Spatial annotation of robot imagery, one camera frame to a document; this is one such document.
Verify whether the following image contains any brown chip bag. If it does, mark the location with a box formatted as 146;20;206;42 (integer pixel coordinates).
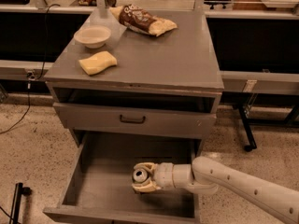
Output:
109;4;178;36

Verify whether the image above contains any green soda can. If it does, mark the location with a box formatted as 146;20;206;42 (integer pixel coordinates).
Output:
133;168;149;184

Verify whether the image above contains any white bowl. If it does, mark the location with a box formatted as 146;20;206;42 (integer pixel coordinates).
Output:
74;25;111;49

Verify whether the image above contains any open grey middle drawer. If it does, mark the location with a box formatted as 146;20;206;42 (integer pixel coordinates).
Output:
44;133;199;224

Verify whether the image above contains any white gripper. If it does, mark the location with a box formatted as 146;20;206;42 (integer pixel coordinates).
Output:
132;162;174;193

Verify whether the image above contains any black power cable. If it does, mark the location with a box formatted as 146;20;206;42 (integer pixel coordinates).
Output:
0;3;63;135

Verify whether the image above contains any black stand leg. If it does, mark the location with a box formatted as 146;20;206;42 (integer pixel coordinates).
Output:
8;183;32;224

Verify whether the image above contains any grey drawer cabinet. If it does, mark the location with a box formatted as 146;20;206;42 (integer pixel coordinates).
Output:
44;7;225;147

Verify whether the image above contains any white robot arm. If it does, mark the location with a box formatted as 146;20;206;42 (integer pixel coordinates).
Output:
132;156;299;224

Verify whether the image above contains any black table leg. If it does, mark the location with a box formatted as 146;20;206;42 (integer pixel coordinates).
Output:
238;105;257;152

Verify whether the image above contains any closed grey top drawer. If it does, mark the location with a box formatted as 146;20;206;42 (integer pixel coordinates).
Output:
53;103;216;139

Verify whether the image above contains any yellow sponge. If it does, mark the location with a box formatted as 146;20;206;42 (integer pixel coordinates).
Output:
78;51;118;76

